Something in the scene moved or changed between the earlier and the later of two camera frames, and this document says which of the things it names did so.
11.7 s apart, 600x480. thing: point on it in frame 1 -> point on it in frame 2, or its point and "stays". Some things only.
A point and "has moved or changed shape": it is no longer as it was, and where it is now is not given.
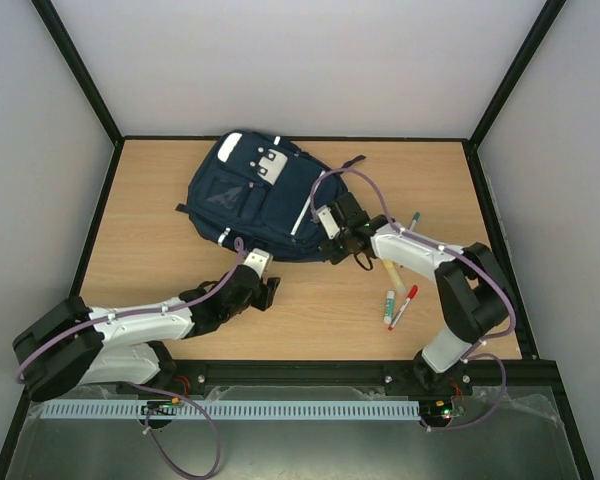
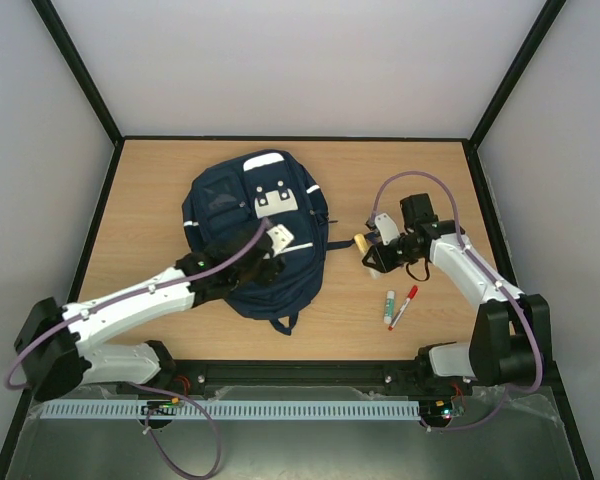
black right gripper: (338, 248) -> (380, 255)
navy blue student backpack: (263, 192) has moved or changed shape
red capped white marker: (401, 311) stays
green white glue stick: (389, 306) stays
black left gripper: (268, 292) -> (272, 274)
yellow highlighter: (395, 276) -> (363, 248)
